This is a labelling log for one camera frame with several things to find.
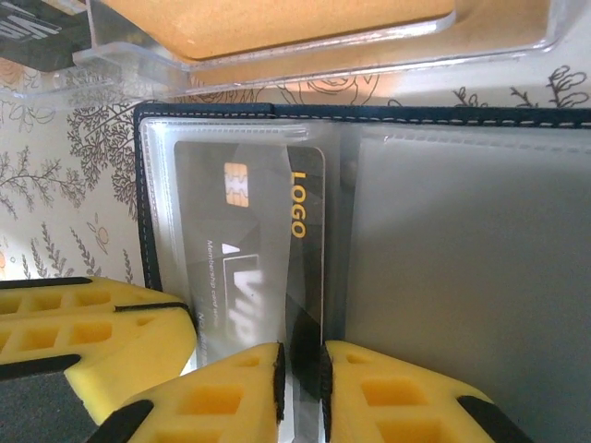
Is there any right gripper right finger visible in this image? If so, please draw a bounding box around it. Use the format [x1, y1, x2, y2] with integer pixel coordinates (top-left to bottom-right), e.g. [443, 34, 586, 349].
[320, 340, 537, 443]

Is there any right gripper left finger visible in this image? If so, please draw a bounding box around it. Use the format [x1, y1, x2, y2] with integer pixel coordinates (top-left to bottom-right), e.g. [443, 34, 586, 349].
[85, 340, 287, 443]

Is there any navy card holder wallet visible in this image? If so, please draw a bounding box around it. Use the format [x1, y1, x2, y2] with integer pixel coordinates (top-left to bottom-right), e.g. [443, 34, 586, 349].
[132, 102, 591, 443]

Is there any black VIP card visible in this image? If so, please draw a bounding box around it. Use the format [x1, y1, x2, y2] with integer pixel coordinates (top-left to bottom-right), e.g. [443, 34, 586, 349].
[173, 140, 328, 443]
[0, 0, 92, 74]

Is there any clear acrylic card organizer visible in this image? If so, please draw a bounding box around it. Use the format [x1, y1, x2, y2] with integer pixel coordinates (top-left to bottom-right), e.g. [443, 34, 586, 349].
[0, 0, 591, 101]

